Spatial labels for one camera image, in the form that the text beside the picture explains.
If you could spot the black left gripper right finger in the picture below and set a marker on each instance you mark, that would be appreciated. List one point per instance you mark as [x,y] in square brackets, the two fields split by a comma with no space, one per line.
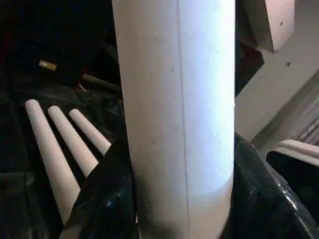
[269,209]

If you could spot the dark metal rail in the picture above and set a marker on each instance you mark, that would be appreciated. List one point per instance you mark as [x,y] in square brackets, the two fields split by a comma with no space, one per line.
[99,82]

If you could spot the small yellow label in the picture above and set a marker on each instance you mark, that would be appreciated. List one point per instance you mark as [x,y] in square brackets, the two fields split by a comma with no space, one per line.
[47,64]

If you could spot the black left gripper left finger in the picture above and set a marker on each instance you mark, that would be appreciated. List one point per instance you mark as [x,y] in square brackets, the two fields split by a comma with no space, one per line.
[107,204]

